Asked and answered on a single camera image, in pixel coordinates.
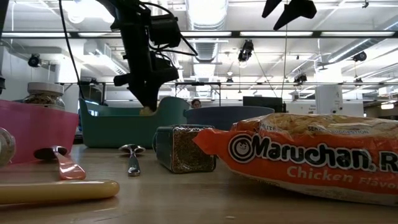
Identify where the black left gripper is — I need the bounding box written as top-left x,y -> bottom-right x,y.
96,0 -> 180,112

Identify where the green-label oregano jar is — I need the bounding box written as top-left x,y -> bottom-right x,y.
152,124 -> 218,175

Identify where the all-metal spoon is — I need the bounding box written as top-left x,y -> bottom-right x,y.
118,143 -> 147,177

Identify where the white-lidded seasoning jar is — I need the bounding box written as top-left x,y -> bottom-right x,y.
22,82 -> 67,111

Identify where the coral handled spoon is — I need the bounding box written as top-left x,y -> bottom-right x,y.
33,145 -> 88,182

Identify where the black framed light bar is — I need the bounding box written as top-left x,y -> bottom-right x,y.
0,30 -> 398,40

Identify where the teal plastic bin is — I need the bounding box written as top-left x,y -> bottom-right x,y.
78,95 -> 191,149

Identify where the blue bowl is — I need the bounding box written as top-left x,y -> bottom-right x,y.
183,105 -> 275,131

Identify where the white appliance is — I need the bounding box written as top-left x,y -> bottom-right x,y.
315,84 -> 345,115

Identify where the black monitor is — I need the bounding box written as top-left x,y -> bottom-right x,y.
242,95 -> 286,113

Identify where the pink plastic bin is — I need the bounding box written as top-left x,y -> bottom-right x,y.
0,99 -> 80,165

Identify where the small clear glass jar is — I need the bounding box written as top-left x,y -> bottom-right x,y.
0,127 -> 17,167

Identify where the orange Maruchan ramen packet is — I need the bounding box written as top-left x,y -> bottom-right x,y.
192,112 -> 398,207

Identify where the thin hanging cable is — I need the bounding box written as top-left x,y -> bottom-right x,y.
280,24 -> 289,98

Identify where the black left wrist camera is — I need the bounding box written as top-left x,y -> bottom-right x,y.
148,14 -> 182,49

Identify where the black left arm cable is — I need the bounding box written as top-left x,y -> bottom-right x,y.
58,0 -> 85,99

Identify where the yellow handled spoon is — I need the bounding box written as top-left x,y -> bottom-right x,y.
0,179 -> 121,207

